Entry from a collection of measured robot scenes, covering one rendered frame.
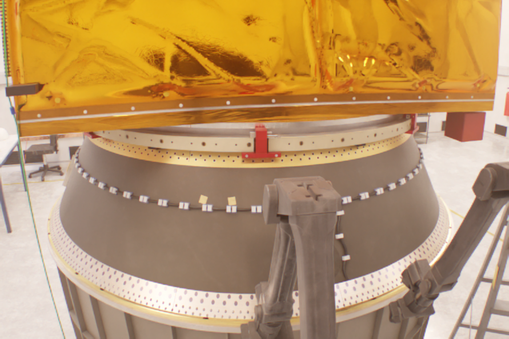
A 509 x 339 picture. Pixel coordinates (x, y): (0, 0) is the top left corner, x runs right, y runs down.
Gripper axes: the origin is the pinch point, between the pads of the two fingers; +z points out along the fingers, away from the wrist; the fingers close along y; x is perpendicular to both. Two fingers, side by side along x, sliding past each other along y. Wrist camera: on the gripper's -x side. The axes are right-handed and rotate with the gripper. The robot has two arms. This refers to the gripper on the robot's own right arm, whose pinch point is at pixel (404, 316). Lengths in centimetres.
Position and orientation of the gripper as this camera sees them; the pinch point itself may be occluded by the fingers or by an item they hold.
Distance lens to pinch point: 132.8
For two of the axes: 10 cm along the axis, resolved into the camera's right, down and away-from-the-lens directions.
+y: -9.9, 0.4, -1.5
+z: -0.8, 7.0, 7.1
